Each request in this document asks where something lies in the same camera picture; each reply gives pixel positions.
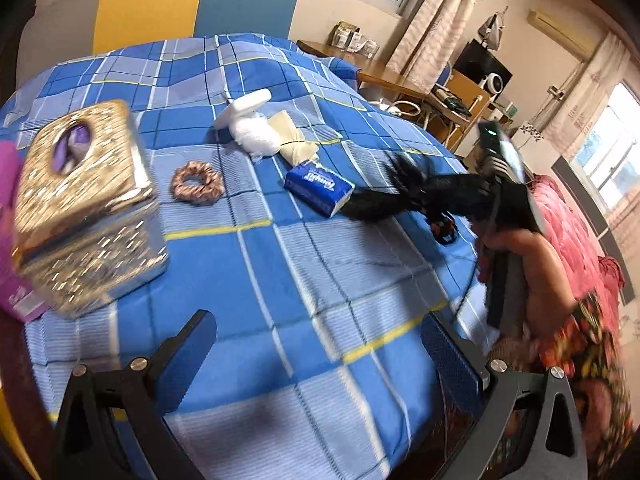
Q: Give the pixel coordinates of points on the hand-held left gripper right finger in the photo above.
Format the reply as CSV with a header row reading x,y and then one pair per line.
x,y
450,350

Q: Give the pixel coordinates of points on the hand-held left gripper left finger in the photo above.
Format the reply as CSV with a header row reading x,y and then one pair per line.
x,y
190,355

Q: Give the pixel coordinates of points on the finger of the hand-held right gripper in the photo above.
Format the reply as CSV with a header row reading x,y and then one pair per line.
x,y
455,187

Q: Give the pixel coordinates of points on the black feathery hair accessory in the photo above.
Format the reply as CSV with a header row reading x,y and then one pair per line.
x,y
380,205

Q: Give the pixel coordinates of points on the brown satin scrunchie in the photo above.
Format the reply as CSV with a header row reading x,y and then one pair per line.
x,y
210,192

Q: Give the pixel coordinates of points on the white tube bottle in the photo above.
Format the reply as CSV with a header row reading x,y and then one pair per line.
x,y
247,102

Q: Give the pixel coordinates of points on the person's right forearm patterned sleeve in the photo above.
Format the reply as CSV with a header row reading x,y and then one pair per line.
x,y
590,360

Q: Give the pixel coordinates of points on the person's right hand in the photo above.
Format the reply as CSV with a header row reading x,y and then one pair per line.
x,y
535,270

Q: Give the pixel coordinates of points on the pink quilted blanket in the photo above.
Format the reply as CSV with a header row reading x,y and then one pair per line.
x,y
570,240

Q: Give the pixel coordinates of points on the dark flat panel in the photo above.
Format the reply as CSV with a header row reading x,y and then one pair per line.
x,y
590,210

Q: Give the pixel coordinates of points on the white round device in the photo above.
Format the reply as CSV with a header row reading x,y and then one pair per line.
x,y
494,84

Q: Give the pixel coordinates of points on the blue plaid blanket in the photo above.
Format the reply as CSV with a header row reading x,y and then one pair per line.
x,y
280,280

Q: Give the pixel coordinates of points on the side window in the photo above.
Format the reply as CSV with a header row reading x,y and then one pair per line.
x,y
615,145

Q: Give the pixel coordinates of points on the wooden desk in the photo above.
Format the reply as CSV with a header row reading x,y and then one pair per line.
x,y
390,80

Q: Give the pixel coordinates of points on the floral white curtain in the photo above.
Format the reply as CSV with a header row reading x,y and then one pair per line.
x,y
590,90

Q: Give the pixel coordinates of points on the blue tissue pack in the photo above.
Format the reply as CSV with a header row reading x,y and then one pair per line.
x,y
315,185

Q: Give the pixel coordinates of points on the grey clothes iron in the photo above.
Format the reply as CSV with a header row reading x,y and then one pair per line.
x,y
492,30

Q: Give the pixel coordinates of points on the plain beige curtain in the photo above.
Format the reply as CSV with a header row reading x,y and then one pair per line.
x,y
440,25

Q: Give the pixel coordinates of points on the small printed packet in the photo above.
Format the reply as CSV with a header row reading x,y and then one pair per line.
x,y
371,46
342,35
358,40

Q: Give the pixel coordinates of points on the cream cloth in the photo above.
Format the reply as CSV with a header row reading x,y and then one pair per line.
x,y
295,147

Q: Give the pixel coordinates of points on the beige air conditioner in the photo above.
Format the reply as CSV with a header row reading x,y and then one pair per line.
x,y
560,27

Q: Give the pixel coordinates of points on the silver embossed tissue box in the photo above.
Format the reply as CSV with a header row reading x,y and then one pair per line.
x,y
90,200

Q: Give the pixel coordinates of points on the purple carton with ribbon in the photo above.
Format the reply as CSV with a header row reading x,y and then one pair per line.
x,y
10,270

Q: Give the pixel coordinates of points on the white crumpled bag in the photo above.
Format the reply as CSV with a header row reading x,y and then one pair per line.
x,y
257,135

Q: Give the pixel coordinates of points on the grey yellow blue headboard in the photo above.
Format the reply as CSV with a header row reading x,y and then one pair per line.
x,y
150,5

